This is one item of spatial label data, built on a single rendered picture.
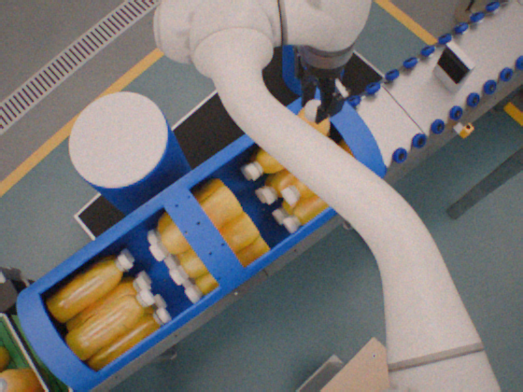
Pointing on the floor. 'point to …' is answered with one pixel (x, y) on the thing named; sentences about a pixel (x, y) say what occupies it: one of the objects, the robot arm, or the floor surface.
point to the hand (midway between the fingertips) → (316, 104)
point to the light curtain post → (488, 184)
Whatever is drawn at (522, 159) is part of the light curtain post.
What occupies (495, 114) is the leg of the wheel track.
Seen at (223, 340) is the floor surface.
